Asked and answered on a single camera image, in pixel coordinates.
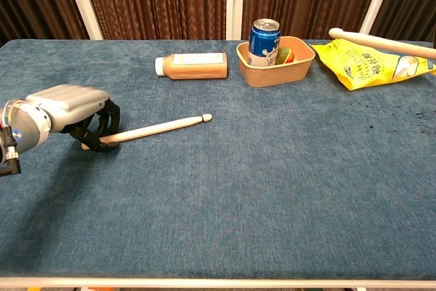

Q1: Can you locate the wooden drumstick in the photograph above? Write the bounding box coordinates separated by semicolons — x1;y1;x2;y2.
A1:
328;27;436;61
80;113;213;151

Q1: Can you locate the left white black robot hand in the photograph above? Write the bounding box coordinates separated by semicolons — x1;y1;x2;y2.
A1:
25;84;121;153

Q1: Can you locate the brown paper food box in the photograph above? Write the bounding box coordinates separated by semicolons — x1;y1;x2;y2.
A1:
236;35;317;88

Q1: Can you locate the orange drink bottle white cap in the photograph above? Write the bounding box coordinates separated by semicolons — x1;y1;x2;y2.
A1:
155;52;229;81

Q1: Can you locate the yellow snack bag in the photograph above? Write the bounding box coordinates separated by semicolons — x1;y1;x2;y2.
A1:
309;37;436;91

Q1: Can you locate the green fruit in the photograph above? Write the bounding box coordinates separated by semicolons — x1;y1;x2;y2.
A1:
274;46;296;66

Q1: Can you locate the blue table cloth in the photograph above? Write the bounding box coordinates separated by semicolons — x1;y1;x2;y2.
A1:
0;38;436;281

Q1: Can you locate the blue drink can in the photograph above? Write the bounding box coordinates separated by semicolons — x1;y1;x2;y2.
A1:
247;18;283;68

